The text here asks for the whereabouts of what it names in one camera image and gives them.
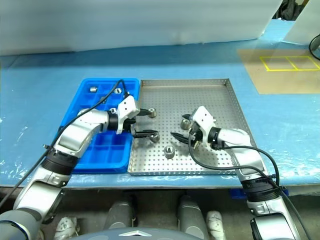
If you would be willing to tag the small white board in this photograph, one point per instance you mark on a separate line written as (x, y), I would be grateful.
(305, 22)

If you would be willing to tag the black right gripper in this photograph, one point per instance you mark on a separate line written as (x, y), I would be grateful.
(197, 136)

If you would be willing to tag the gray robot chest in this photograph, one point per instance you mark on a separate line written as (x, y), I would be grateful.
(132, 235)

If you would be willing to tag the gray rounded shape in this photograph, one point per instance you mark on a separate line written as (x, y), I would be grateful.
(120, 212)
(190, 215)

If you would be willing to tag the blue compartment tray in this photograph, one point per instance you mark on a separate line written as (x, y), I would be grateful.
(115, 152)

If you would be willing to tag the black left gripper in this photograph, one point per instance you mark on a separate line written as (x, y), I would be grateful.
(130, 122)

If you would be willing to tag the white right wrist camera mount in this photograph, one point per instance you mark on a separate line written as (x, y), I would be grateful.
(203, 115)

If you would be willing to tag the brown sheet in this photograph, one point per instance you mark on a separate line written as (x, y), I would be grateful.
(275, 80)

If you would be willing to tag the large white foam board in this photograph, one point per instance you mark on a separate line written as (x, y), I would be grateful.
(125, 20)

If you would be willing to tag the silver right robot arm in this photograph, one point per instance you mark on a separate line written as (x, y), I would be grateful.
(240, 140)

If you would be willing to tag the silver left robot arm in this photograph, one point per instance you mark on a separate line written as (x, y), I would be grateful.
(75, 135)

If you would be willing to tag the perforated metal tray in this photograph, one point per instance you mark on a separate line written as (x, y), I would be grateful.
(162, 100)

